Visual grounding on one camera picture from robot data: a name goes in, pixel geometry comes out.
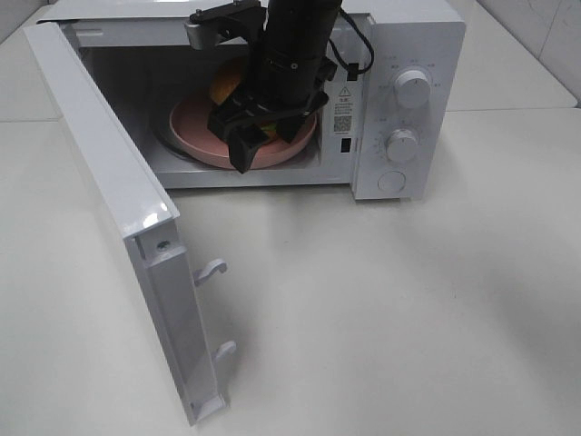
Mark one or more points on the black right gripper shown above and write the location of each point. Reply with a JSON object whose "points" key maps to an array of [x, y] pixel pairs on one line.
{"points": [[281, 91]]}

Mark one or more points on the burger with lettuce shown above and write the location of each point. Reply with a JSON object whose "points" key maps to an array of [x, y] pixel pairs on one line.
{"points": [[225, 80]]}

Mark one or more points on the pink plate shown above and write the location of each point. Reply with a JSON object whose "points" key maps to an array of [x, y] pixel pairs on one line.
{"points": [[188, 122]]}

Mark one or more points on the round white door button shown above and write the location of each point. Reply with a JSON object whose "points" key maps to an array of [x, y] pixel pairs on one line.
{"points": [[392, 182]]}

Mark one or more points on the white microwave door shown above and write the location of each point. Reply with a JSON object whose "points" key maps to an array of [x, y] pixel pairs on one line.
{"points": [[143, 216]]}

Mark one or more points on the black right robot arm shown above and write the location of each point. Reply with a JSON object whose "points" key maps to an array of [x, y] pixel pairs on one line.
{"points": [[295, 29]]}

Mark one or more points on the white warning label sticker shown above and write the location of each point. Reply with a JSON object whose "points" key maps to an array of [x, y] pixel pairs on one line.
{"points": [[343, 110]]}

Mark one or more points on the glass microwave turntable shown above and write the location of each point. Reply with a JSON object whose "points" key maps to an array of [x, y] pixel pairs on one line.
{"points": [[164, 135]]}

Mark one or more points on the white microwave oven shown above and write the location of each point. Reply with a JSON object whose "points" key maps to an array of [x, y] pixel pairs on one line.
{"points": [[139, 56]]}

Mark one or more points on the white lower timer knob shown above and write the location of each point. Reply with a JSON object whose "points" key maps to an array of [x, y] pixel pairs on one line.
{"points": [[402, 146]]}

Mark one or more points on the white upper power knob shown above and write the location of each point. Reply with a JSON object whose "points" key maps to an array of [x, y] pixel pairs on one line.
{"points": [[412, 88]]}

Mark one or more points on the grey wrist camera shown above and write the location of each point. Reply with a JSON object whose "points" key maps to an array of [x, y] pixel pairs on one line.
{"points": [[224, 23]]}

